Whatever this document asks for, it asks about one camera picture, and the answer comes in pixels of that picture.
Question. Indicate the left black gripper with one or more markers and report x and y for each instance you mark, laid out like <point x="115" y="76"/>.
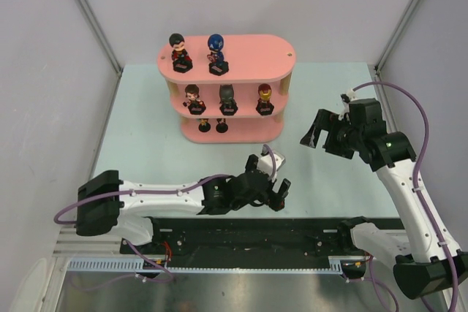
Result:
<point x="266" y="188"/>

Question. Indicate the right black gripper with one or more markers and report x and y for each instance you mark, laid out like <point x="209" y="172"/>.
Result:
<point x="335" y="137"/>

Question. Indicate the red gold armor figurine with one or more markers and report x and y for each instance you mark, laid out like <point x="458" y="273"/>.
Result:
<point x="264" y="106"/>

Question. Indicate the grey masked bat figurine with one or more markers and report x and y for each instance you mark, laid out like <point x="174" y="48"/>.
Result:
<point x="228" y="105"/>

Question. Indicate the brown-haired archer figurine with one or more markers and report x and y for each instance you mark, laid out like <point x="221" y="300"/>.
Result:
<point x="193" y="102"/>

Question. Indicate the blue shield hero figurine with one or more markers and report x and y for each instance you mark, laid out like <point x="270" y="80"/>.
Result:
<point x="217" y="64"/>

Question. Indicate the dark-haired red-suit figurine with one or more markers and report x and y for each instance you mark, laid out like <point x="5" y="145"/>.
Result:
<point x="182" y="62"/>

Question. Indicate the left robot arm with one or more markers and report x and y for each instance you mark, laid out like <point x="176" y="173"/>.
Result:
<point x="109" y="205"/>

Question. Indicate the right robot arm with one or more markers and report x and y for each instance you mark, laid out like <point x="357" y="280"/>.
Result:
<point x="430" y="260"/>

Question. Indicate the pink three-tier shelf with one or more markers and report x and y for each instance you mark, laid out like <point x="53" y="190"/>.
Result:
<point x="253" y="59"/>

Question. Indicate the black-haired red dress figurine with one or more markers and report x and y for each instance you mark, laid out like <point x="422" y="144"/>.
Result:
<point x="221" y="126"/>

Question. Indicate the teal-haired princess figurine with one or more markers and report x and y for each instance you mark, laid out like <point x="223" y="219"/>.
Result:
<point x="204" y="125"/>

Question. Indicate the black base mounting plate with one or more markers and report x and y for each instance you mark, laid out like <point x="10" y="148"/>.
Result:
<point x="250" y="243"/>

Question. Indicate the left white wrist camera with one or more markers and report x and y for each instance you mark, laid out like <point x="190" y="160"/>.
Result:
<point x="270" y="162"/>

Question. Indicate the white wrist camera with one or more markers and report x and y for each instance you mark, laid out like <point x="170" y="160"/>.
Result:
<point x="346" y="98"/>
<point x="270" y="162"/>

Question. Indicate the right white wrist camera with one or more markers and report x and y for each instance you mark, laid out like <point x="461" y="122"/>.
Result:
<point x="346" y="98"/>

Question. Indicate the white slotted cable duct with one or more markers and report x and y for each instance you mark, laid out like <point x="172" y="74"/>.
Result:
<point x="334" y="265"/>

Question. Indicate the aluminium frame rail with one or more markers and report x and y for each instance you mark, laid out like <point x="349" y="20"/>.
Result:
<point x="70" y="244"/>

